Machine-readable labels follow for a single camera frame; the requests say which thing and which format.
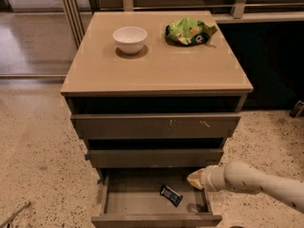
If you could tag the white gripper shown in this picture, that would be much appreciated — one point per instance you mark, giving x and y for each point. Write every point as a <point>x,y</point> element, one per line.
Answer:
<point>207,177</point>

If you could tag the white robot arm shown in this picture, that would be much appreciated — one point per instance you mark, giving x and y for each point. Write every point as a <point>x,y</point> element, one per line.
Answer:
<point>240,177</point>

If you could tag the top grey drawer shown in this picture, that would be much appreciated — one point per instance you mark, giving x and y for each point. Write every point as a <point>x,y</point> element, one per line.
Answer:
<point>155,126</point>

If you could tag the bottom open grey drawer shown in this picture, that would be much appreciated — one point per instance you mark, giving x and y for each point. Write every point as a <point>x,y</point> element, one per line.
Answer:
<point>131,199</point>

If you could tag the grey drawer cabinet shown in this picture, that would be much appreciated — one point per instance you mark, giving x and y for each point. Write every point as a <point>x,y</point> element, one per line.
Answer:
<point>161,79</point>

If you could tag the middle grey drawer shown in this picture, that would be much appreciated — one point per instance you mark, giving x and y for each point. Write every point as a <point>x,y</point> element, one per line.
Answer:
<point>153,158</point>

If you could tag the dark object on floor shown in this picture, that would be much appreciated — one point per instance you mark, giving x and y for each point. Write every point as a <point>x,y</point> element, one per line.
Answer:
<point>297,110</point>

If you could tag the green chip bag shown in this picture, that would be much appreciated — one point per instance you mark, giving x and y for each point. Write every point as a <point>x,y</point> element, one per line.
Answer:
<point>189,32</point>

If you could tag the white ceramic bowl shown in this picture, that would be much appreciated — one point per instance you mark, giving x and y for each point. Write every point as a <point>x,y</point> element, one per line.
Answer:
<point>130,40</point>

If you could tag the metal rod on floor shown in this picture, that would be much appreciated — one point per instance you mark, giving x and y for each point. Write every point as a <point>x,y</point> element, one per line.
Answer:
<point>8,222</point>

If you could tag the metal railing frame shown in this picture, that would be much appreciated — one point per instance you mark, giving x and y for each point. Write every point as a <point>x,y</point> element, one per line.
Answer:
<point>225,11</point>

